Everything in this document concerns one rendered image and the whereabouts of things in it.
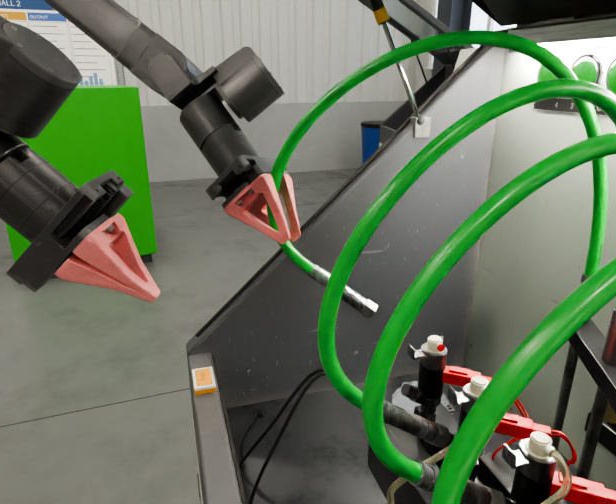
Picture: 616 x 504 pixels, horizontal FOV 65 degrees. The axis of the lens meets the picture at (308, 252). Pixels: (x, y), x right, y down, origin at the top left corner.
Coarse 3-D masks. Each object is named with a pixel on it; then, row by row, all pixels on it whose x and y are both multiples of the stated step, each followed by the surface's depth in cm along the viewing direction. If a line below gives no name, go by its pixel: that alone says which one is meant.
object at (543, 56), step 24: (408, 48) 49; (432, 48) 49; (528, 48) 48; (360, 72) 51; (552, 72) 49; (336, 96) 52; (312, 120) 53; (288, 144) 54; (600, 168) 52; (600, 192) 52; (600, 216) 53; (288, 240) 58; (600, 240) 54; (312, 264) 59
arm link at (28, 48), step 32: (0, 32) 32; (32, 32) 35; (0, 64) 32; (32, 64) 32; (64, 64) 36; (0, 96) 33; (32, 96) 34; (64, 96) 35; (0, 128) 34; (32, 128) 36
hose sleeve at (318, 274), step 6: (312, 270) 59; (318, 270) 59; (324, 270) 59; (312, 276) 59; (318, 276) 59; (324, 276) 59; (318, 282) 60; (324, 282) 59; (348, 288) 60; (348, 294) 59; (354, 294) 60; (348, 300) 60; (354, 300) 60; (360, 300) 60; (366, 300) 60; (354, 306) 60; (360, 306) 60
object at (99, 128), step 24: (72, 96) 316; (96, 96) 322; (120, 96) 329; (72, 120) 320; (96, 120) 326; (120, 120) 333; (48, 144) 318; (72, 144) 324; (96, 144) 331; (120, 144) 338; (144, 144) 346; (72, 168) 329; (96, 168) 336; (120, 168) 343; (144, 168) 351; (144, 192) 356; (144, 216) 361; (24, 240) 328; (144, 240) 367
